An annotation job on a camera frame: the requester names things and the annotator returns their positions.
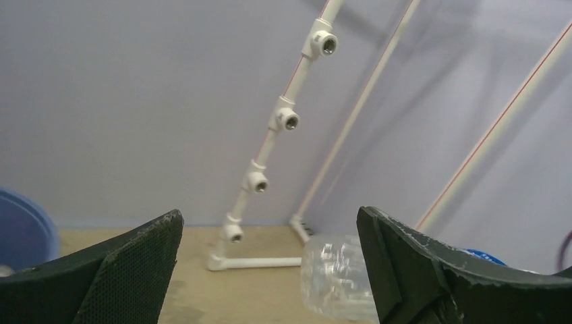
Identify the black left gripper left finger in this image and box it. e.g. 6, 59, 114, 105
1, 209, 184, 323

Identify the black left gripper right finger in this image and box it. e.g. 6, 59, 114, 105
356, 207, 571, 323

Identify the clear bottle white cap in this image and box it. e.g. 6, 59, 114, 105
300, 233, 508, 323

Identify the blue plastic bin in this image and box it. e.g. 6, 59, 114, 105
1, 187, 60, 272

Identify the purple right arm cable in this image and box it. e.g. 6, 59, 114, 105
556, 230, 572, 271

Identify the white pipe frame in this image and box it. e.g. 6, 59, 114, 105
223, 0, 572, 269

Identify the overhead white camera mount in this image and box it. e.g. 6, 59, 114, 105
206, 1, 344, 271

